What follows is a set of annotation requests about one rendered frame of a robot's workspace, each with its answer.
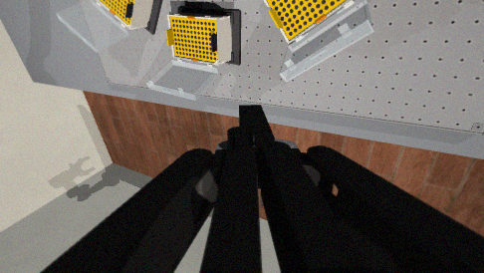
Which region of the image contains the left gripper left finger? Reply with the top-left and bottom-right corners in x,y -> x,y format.
40,105 -> 262,273

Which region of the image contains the grey flat base plate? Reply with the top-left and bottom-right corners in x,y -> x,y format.
98,0 -> 484,136

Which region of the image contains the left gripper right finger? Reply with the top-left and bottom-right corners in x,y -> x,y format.
250,105 -> 484,273

